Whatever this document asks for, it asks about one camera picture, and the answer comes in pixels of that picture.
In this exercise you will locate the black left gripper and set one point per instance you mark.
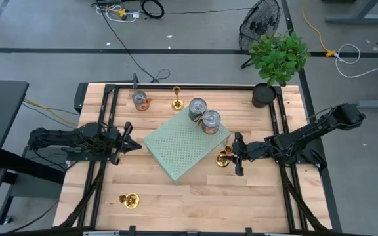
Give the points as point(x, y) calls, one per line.
point(115, 141)

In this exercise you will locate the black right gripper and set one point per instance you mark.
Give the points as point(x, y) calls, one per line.
point(258, 150)

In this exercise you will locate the tall brass candlestick holder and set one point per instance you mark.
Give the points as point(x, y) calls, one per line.
point(222, 163)

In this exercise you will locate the orange heart candle tin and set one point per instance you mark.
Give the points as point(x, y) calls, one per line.
point(211, 120)

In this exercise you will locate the orange heart gift bag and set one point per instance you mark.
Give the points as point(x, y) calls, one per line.
point(139, 98)

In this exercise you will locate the medium brass candlestick holder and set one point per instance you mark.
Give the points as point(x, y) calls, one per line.
point(177, 105)

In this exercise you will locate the dark ribbed candle tin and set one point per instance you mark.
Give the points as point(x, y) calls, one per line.
point(197, 106)

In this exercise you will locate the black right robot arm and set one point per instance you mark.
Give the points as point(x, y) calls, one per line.
point(307, 134)

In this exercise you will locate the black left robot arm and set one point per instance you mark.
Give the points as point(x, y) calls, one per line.
point(61, 136)

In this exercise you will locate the green perforated metal shelf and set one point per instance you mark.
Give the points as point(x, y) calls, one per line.
point(182, 154)

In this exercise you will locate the short brass candlestick holder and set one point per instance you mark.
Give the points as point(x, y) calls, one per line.
point(132, 200)

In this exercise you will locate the black control box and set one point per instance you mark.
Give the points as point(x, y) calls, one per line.
point(81, 98)

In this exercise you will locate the white extrusion bar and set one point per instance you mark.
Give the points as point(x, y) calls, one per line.
point(282, 234)
point(100, 233)

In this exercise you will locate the potted green plant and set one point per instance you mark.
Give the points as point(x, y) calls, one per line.
point(277, 59)

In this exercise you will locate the black floor fan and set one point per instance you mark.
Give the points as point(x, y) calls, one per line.
point(261, 23)

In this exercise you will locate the grey floor bar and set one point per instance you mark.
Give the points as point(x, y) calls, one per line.
point(377, 104)

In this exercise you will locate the grey desk foot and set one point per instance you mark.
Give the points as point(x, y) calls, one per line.
point(356, 19)

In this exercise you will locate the black aluminium table frame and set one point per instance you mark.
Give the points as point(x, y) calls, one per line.
point(192, 87)

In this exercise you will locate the black desk leg frame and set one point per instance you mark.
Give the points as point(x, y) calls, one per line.
point(28, 165)

